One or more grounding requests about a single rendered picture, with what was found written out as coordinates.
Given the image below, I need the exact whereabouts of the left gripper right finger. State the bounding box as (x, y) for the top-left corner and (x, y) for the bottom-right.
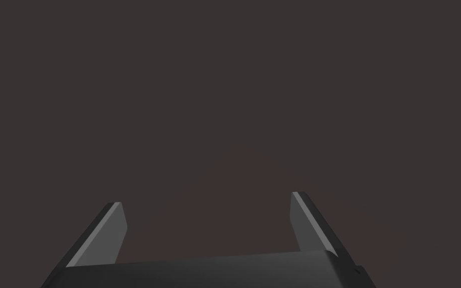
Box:
(289, 191), (355, 267)

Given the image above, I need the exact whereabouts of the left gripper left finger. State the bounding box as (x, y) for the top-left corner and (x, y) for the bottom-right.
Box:
(56, 201), (129, 269)

